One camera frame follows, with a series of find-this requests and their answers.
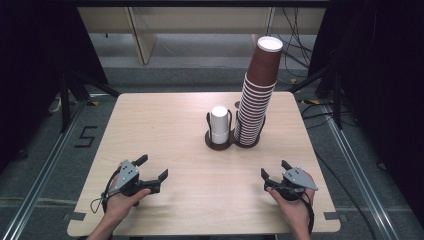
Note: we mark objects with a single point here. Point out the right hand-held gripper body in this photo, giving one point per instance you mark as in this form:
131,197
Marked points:
296,180

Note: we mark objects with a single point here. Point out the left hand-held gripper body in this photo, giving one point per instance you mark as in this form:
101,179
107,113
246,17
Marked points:
128,176

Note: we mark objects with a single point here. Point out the stack of white paper cups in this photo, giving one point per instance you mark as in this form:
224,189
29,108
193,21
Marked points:
219,126

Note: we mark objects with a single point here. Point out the stack of brown paper cups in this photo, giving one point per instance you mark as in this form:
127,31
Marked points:
263,66

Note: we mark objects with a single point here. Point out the person's left hand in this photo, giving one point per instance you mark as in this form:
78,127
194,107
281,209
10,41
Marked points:
120,206

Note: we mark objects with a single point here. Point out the person's right hand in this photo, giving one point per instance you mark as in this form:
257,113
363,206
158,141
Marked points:
296,211

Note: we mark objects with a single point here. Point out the black metal stand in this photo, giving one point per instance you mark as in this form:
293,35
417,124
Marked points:
65,100
337,100

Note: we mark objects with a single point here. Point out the black curtain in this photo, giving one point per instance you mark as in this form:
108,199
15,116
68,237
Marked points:
30,66
383,83

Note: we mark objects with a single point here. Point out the beige cabinet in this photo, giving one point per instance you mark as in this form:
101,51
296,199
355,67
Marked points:
200,20

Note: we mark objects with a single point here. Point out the aluminium floor rail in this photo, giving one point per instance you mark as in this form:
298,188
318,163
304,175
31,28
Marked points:
360,180
40,186

